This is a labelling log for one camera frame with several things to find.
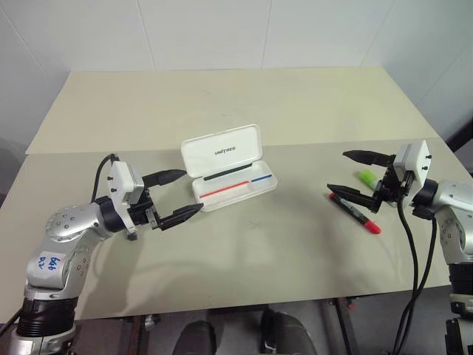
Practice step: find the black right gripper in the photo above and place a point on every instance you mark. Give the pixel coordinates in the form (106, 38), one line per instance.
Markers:
(393, 188)

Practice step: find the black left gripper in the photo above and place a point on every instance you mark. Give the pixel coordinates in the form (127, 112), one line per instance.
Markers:
(142, 214)

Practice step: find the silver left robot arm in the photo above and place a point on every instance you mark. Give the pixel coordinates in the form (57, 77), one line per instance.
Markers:
(70, 231)

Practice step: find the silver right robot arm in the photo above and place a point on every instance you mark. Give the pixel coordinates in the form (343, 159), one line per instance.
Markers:
(454, 207)

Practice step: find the white open pencil case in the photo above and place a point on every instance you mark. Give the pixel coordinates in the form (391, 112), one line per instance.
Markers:
(221, 151)

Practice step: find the green highlighter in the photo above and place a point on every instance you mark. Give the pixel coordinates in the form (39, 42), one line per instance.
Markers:
(366, 176)

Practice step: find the black marker with red cap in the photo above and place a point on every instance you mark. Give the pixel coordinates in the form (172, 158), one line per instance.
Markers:
(370, 226)

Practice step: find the cream table board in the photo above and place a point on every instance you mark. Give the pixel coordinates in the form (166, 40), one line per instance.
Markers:
(236, 107)

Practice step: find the white label with blue writing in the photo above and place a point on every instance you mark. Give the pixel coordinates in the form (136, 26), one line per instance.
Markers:
(50, 266)

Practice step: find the dark rounded shape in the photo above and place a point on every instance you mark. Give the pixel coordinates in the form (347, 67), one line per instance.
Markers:
(288, 333)
(199, 338)

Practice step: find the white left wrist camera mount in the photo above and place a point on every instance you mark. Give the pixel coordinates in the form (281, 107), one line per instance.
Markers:
(123, 181)

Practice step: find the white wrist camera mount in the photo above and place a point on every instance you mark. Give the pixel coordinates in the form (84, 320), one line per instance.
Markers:
(123, 181)
(415, 159)

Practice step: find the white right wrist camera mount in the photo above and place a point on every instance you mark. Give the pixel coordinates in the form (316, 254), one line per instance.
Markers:
(415, 159)

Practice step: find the black frame by wall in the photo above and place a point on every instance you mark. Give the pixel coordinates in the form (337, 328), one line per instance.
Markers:
(462, 135)

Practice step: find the black metal table frame bar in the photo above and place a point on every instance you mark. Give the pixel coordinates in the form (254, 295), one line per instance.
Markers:
(341, 325)
(138, 334)

